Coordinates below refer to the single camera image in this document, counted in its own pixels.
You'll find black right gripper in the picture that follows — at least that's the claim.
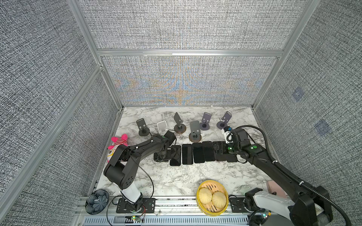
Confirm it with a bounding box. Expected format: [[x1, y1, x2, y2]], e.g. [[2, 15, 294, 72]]
[[211, 140, 241, 155]]

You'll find black phone with purple edge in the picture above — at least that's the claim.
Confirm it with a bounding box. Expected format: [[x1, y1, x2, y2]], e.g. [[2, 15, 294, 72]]
[[213, 141, 226, 162]]

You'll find right arm mounting base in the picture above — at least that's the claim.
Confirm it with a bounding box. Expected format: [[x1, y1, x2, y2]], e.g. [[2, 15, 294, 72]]
[[229, 188, 271, 214]]

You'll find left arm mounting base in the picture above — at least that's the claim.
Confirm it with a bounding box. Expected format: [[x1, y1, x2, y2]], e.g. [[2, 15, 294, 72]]
[[116, 198, 156, 214]]

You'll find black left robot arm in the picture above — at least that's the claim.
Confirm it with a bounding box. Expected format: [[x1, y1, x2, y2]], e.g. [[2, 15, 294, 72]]
[[103, 132, 176, 204]]

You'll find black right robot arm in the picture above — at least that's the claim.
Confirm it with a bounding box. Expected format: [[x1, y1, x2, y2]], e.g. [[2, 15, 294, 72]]
[[222, 126, 333, 226]]

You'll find white folding phone stand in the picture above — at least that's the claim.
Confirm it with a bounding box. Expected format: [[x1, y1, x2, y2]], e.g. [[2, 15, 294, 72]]
[[156, 121, 168, 134]]

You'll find wooden base phone stand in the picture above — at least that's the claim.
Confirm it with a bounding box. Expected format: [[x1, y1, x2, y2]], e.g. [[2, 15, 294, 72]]
[[174, 112, 186, 134]]

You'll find purple right phone stand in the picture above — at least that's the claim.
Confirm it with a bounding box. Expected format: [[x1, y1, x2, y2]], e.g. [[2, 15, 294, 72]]
[[216, 111, 232, 130]]

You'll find dark grey round phone stand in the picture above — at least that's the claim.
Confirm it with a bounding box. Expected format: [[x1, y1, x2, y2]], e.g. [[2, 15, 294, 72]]
[[136, 118, 150, 137]]

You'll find wooden base grey plate stand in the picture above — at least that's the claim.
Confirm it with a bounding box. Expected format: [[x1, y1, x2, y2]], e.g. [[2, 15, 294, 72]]
[[189, 121, 202, 143]]

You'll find purple round phone stand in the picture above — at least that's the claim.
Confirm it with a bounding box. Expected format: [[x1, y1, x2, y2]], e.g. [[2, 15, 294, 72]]
[[199, 112, 212, 131]]

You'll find pink phone case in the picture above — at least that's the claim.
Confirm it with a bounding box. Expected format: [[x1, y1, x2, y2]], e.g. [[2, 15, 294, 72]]
[[266, 180, 287, 198]]

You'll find pink striped plush toy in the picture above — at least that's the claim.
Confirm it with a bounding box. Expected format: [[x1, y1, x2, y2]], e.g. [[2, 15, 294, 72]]
[[107, 134, 128, 162]]

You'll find right steamed bun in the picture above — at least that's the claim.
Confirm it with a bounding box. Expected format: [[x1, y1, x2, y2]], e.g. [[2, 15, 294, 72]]
[[212, 191, 227, 209]]

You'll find steamed bun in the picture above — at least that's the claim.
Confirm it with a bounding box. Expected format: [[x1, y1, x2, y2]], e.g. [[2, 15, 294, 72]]
[[199, 187, 213, 204], [212, 191, 227, 209]]

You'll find yellow bamboo steamer basket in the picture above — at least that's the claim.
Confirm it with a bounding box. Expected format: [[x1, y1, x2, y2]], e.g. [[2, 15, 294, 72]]
[[196, 180, 229, 217]]

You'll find left steamed bun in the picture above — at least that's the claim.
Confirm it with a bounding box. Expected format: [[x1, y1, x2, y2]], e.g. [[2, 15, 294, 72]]
[[199, 187, 213, 204]]

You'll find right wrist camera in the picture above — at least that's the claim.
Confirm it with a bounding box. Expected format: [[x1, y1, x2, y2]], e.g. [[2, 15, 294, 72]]
[[222, 126, 233, 144]]

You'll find aluminium front rail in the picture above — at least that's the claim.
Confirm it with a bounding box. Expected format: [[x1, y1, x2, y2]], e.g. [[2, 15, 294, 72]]
[[72, 196, 309, 226]]

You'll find thin black left cable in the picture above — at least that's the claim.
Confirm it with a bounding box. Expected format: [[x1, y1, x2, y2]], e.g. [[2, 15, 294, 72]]
[[106, 162, 155, 226]]

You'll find black corrugated cable conduit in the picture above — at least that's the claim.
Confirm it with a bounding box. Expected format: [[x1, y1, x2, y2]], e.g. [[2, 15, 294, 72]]
[[230, 125, 353, 226]]

